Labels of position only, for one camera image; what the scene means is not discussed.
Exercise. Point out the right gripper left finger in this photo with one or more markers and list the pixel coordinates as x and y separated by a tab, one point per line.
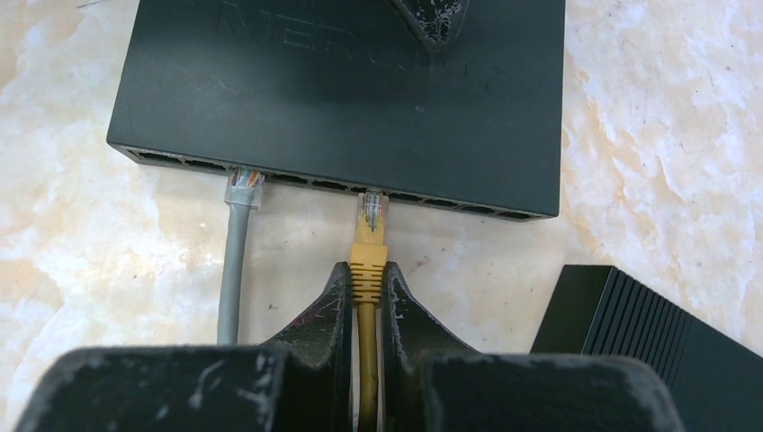
297	380

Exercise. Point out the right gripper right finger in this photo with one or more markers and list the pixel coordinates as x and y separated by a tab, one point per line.
433	381

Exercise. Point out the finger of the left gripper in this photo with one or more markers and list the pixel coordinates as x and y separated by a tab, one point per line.
434	23

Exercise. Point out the black network switch box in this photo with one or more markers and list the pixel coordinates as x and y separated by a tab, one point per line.
339	95

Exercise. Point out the black blue switch box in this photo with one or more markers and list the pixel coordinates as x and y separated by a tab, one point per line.
715	382

